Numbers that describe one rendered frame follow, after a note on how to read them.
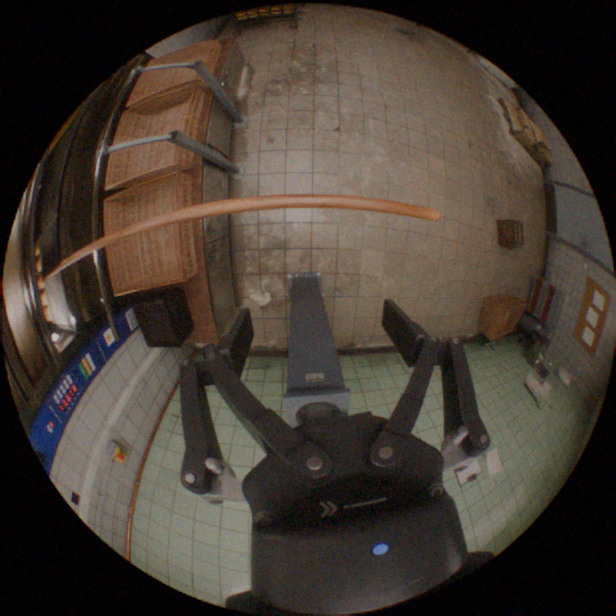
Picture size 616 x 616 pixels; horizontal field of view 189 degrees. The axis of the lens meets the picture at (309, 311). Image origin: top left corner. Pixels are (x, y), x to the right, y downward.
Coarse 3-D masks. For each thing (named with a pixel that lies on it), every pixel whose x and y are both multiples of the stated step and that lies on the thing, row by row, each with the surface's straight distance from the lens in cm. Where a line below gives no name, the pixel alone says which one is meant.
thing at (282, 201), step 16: (192, 208) 48; (208, 208) 46; (224, 208) 45; (240, 208) 44; (256, 208) 43; (272, 208) 43; (336, 208) 44; (352, 208) 44; (368, 208) 45; (384, 208) 46; (400, 208) 48; (416, 208) 50; (144, 224) 56; (160, 224) 53; (112, 240) 66; (80, 256) 86
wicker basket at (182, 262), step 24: (120, 192) 123; (144, 192) 139; (168, 192) 127; (120, 216) 133; (144, 216) 138; (144, 240) 138; (168, 240) 126; (192, 240) 117; (120, 264) 131; (144, 264) 141; (168, 264) 129; (192, 264) 116; (120, 288) 132; (144, 288) 118
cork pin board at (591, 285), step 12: (588, 276) 416; (588, 288) 415; (600, 288) 415; (588, 300) 415; (600, 312) 414; (576, 324) 418; (588, 324) 415; (600, 324) 414; (576, 336) 420; (600, 336) 416; (588, 348) 418
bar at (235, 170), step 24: (120, 96) 105; (240, 120) 183; (120, 144) 90; (192, 144) 100; (96, 168) 87; (240, 168) 172; (96, 192) 84; (96, 216) 83; (96, 240) 82; (96, 264) 82
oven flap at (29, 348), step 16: (16, 224) 108; (16, 240) 107; (16, 256) 105; (16, 272) 105; (16, 288) 105; (16, 304) 105; (16, 320) 106; (16, 336) 108; (32, 336) 105; (32, 352) 107; (32, 368) 110; (32, 384) 112
